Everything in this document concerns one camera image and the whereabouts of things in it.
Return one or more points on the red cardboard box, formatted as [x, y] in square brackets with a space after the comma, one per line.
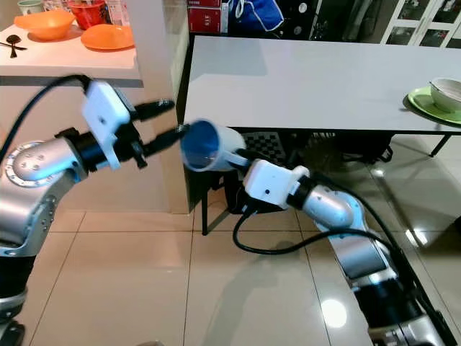
[203, 3]

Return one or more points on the white and red carton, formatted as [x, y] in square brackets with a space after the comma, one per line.
[118, 11]

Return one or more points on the white cabinet with glass doors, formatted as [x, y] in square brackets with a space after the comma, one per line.
[396, 21]

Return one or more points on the black fork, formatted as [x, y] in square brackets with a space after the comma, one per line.
[4, 46]

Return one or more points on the black spoon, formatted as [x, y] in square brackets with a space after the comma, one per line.
[13, 40]

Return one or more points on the orange bowl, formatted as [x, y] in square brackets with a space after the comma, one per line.
[45, 25]

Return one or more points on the green plate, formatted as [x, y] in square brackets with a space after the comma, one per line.
[421, 101]

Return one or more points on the blue bag with white trim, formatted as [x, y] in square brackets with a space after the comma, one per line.
[259, 14]

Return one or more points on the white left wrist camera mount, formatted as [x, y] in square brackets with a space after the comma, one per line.
[104, 108]

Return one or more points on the white kitchen counter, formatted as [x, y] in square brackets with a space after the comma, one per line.
[65, 65]

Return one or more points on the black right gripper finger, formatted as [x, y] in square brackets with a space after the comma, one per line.
[246, 154]

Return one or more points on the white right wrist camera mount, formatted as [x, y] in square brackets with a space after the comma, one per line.
[270, 184]

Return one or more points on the white mug with blue inside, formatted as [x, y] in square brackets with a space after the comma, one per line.
[223, 137]

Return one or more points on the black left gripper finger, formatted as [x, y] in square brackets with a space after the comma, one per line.
[169, 137]
[157, 109]

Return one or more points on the orange plate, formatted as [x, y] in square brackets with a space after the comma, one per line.
[108, 36]

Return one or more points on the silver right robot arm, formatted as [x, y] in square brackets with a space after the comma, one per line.
[331, 209]

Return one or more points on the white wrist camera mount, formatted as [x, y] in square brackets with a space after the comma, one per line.
[270, 184]
[104, 108]

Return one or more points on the pale green cup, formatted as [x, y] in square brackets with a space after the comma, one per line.
[30, 6]

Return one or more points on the red box with white numerals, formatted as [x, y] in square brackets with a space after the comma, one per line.
[204, 20]

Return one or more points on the white bowl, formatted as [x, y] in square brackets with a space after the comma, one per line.
[446, 97]

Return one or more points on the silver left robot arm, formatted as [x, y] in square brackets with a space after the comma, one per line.
[36, 169]

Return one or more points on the white table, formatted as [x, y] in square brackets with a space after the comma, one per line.
[295, 79]

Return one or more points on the red cup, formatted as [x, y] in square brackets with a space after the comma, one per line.
[88, 14]

